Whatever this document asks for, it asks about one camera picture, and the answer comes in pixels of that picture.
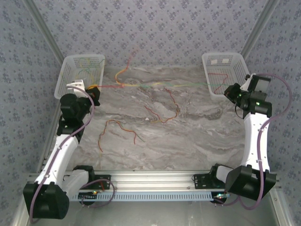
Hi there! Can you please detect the thin yellow wire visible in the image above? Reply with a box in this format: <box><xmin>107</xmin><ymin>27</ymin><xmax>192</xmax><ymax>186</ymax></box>
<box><xmin>99</xmin><ymin>119</ymin><xmax>129</xmax><ymax>163</ymax></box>
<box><xmin>150</xmin><ymin>110</ymin><xmax>180</xmax><ymax>125</ymax></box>
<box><xmin>114</xmin><ymin>61</ymin><xmax>208</xmax><ymax>89</ymax></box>
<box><xmin>75</xmin><ymin>57</ymin><xmax>95</xmax><ymax>82</ymax></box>

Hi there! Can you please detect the white perforated basket with stickers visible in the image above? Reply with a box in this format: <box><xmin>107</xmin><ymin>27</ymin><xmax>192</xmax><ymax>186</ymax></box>
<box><xmin>201</xmin><ymin>52</ymin><xmax>251</xmax><ymax>101</ymax></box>

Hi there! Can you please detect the white perforated plastic basket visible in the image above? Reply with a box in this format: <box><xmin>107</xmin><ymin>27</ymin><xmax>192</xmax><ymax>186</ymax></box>
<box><xmin>54</xmin><ymin>54</ymin><xmax>106</xmax><ymax>100</ymax></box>

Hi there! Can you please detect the small black controller board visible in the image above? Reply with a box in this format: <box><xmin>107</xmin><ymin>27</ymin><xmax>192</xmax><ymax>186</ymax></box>
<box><xmin>213</xmin><ymin>192</ymin><xmax>230</xmax><ymax>205</ymax></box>
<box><xmin>78</xmin><ymin>192</ymin><xmax>99</xmax><ymax>206</ymax></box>

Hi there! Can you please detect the grey metal bottom panel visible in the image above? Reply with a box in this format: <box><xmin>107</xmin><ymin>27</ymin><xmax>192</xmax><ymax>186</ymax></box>
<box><xmin>11</xmin><ymin>190</ymin><xmax>290</xmax><ymax>226</ymax></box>

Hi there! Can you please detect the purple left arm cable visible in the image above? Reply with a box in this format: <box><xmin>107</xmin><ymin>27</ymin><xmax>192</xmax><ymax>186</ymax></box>
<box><xmin>28</xmin><ymin>86</ymin><xmax>116</xmax><ymax>224</ymax></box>

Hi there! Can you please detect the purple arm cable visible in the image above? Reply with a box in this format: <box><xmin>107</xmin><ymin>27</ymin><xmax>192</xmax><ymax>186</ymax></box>
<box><xmin>215</xmin><ymin>73</ymin><xmax>293</xmax><ymax>210</ymax></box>
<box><xmin>28</xmin><ymin>86</ymin><xmax>116</xmax><ymax>224</ymax></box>

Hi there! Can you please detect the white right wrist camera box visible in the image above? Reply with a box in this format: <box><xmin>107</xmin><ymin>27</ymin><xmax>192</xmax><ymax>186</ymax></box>
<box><xmin>239</xmin><ymin>73</ymin><xmax>257</xmax><ymax>91</ymax></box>

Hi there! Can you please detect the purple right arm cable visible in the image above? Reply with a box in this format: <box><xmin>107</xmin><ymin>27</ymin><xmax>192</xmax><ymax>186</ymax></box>
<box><xmin>215</xmin><ymin>73</ymin><xmax>293</xmax><ymax>210</ymax></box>

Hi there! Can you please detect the aluminium frame post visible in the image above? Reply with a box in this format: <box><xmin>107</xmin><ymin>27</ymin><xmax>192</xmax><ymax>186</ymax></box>
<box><xmin>239</xmin><ymin>0</ymin><xmax>280</xmax><ymax>60</ymax></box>
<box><xmin>23</xmin><ymin>0</ymin><xmax>63</xmax><ymax>62</ymax></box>

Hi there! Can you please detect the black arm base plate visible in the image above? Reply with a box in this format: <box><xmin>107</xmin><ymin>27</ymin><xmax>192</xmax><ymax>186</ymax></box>
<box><xmin>77</xmin><ymin>174</ymin><xmax>111</xmax><ymax>190</ymax></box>
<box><xmin>193</xmin><ymin>173</ymin><xmax>228</xmax><ymax>190</ymax></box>

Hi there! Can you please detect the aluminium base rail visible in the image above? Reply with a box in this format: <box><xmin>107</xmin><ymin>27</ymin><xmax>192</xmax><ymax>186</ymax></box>
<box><xmin>25</xmin><ymin>171</ymin><xmax>282</xmax><ymax>192</ymax></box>

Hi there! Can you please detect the slotted light blue cable duct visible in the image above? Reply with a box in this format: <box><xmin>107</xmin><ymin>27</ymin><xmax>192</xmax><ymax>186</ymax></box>
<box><xmin>69</xmin><ymin>191</ymin><xmax>216</xmax><ymax>202</ymax></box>

